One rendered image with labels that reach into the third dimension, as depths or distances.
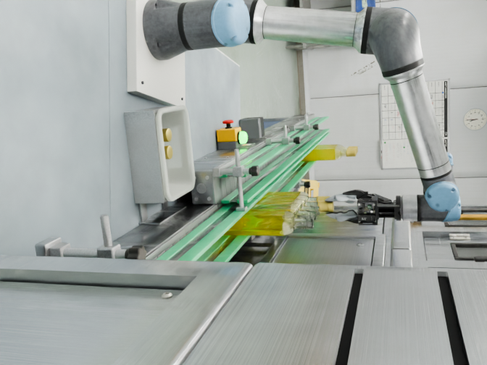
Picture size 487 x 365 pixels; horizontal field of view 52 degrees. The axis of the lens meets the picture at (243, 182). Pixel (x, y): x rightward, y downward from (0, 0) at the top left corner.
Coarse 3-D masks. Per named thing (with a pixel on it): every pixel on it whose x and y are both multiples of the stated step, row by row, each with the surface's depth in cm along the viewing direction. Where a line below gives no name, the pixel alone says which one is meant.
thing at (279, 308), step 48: (240, 288) 40; (288, 288) 39; (336, 288) 38; (384, 288) 37; (432, 288) 37; (480, 288) 36; (240, 336) 32; (288, 336) 32; (336, 336) 31; (384, 336) 31; (432, 336) 30; (480, 336) 30
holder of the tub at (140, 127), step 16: (128, 112) 117; (144, 112) 116; (128, 128) 118; (144, 128) 117; (128, 144) 119; (144, 144) 118; (144, 160) 119; (144, 176) 120; (160, 176) 118; (144, 192) 121; (160, 192) 119; (144, 208) 125; (176, 208) 135; (144, 224) 123; (160, 224) 122
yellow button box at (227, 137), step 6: (222, 132) 175; (228, 132) 174; (234, 132) 173; (222, 138) 175; (228, 138) 175; (234, 138) 174; (222, 144) 176; (228, 144) 175; (234, 144) 174; (240, 144) 178
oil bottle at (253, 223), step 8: (248, 216) 136; (256, 216) 135; (264, 216) 135; (272, 216) 134; (280, 216) 133; (288, 216) 134; (240, 224) 137; (248, 224) 136; (256, 224) 135; (264, 224) 135; (272, 224) 134; (280, 224) 133; (288, 224) 133; (232, 232) 138; (240, 232) 137; (248, 232) 137; (256, 232) 136; (264, 232) 135; (272, 232) 135; (280, 232) 134; (288, 232) 134
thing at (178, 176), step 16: (160, 112) 116; (176, 112) 130; (160, 128) 116; (176, 128) 132; (160, 144) 116; (176, 144) 133; (160, 160) 118; (176, 160) 134; (192, 160) 133; (176, 176) 135; (192, 176) 134; (176, 192) 126
